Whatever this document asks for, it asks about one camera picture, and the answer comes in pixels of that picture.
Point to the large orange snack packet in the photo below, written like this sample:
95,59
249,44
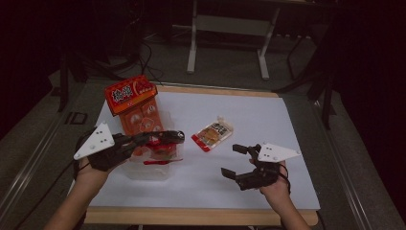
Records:
130,96

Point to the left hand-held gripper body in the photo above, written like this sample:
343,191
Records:
99,143

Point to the black metal stand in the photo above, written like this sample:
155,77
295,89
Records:
68,70
325,96

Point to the wooden table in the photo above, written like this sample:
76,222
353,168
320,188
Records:
191,217

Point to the black floor bracket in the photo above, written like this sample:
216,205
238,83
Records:
76,118

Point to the metal floor rail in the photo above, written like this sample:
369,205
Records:
28,166
344,166

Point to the clear plastic container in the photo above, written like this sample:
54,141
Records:
150,171

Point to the person's right hand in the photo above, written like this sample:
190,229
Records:
276,191

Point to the person's left hand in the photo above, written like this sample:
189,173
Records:
92,174

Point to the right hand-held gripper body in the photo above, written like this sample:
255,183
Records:
274,159

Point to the black and red snack packet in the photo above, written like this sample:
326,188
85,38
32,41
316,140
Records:
162,150

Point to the white metal stand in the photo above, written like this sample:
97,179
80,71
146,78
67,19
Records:
230,25

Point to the small spouted sauce pouch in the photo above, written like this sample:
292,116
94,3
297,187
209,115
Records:
212,133

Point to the white table sheet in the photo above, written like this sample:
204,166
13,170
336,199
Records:
207,185

